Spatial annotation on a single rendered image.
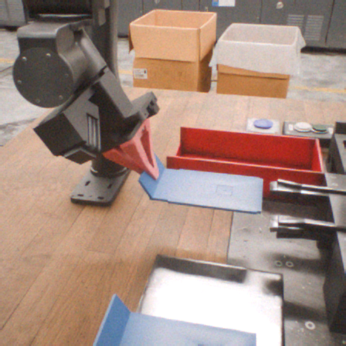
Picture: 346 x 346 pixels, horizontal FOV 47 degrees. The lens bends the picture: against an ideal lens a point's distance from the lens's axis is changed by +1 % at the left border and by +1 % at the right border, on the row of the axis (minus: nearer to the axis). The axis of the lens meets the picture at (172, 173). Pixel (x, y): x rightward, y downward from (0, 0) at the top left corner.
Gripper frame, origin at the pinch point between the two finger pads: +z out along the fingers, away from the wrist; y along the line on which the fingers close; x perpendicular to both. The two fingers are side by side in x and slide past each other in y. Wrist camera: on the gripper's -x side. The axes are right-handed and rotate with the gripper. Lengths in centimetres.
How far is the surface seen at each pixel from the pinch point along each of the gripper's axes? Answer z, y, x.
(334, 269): 15.7, 17.4, -8.0
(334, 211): 13.5, 19.0, -0.8
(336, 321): 18.9, 16.0, -12.1
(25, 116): 8, -195, 209
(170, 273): 9.2, -0.3, -9.4
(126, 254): 7.4, -7.4, -5.5
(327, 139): 21.2, 18.6, 30.6
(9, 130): 9, -193, 182
